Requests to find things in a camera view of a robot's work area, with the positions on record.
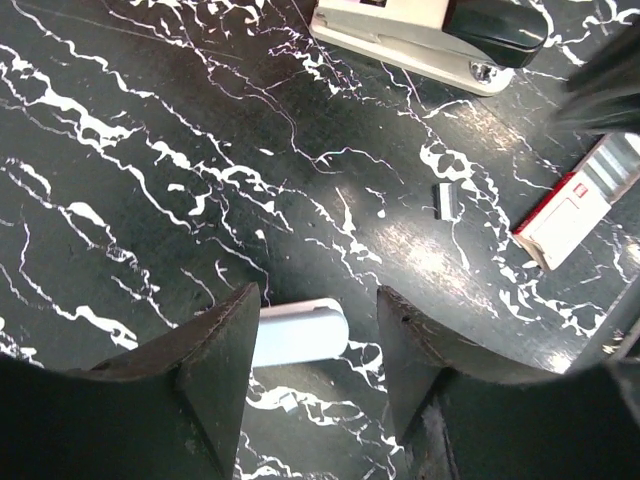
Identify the small light blue stapler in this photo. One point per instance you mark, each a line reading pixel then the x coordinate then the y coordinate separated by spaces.
pixel 300 332

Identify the staples box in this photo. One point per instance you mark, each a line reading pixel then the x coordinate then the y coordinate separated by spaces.
pixel 580 200

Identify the staple strip piece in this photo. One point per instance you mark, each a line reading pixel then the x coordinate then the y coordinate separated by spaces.
pixel 288 403
pixel 446 203

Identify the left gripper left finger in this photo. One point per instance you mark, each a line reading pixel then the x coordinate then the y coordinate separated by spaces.
pixel 169 409

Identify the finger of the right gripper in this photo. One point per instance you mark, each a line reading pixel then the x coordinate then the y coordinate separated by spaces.
pixel 604 92

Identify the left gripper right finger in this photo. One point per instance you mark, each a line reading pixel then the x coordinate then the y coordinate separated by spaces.
pixel 463 411

